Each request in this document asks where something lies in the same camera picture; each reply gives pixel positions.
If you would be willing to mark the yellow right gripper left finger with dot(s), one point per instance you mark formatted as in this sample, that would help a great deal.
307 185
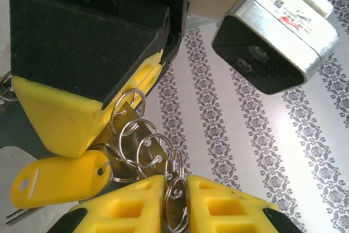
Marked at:
122 211

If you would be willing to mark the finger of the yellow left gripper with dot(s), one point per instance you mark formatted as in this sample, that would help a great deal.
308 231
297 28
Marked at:
141 74
76 53

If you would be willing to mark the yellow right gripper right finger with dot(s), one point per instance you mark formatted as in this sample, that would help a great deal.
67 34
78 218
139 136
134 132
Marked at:
231 214

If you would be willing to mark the brass key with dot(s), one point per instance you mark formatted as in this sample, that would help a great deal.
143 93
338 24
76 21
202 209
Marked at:
151 152

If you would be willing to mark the yellow plastic key tag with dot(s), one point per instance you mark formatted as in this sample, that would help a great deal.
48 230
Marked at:
60 178

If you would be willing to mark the large grey metal keyring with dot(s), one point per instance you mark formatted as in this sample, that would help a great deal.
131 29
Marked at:
8 124

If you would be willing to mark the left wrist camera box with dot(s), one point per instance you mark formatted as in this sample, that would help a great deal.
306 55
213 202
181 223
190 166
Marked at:
272 25

